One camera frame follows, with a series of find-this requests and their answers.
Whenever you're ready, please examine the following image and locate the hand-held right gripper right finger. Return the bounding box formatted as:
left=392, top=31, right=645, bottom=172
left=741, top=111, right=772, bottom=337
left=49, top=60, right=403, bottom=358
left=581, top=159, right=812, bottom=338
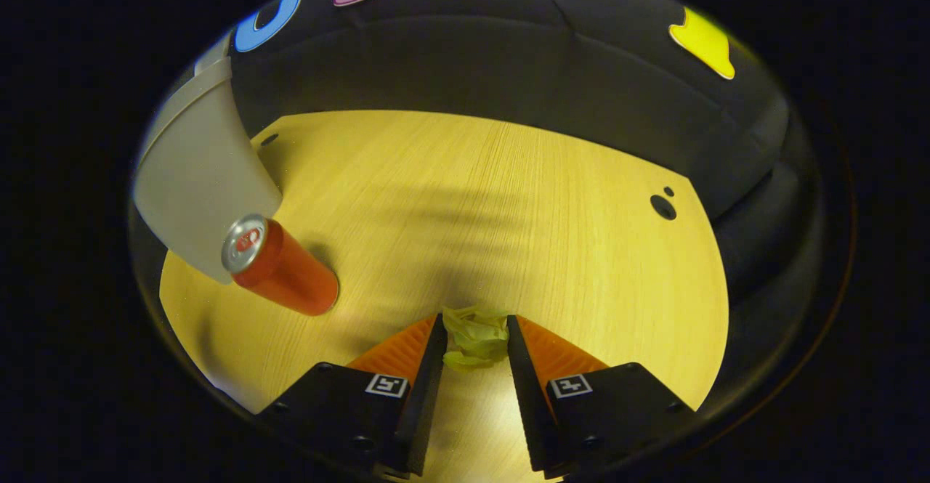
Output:
left=506, top=314, right=698, bottom=479

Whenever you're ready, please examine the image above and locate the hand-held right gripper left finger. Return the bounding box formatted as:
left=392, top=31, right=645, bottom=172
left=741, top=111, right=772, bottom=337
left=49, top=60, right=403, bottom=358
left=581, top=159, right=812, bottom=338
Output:
left=256, top=312, right=448, bottom=478

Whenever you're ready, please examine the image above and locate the paper ball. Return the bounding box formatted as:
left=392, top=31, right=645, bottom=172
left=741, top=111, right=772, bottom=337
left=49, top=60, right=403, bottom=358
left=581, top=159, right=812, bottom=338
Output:
left=442, top=306, right=510, bottom=370

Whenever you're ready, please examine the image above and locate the red pop can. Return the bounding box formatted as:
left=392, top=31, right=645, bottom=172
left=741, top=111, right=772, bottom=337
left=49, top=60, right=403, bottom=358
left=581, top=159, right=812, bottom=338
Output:
left=222, top=214, right=340, bottom=317

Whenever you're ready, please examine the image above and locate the white desktop garbage bin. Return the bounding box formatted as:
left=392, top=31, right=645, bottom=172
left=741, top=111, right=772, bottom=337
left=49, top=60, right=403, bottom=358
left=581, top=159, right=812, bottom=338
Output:
left=133, top=29, right=283, bottom=285

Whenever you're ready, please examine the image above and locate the wooden desktop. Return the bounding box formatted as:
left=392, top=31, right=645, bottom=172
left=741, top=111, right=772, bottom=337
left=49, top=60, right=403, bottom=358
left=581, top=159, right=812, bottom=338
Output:
left=158, top=110, right=729, bottom=483

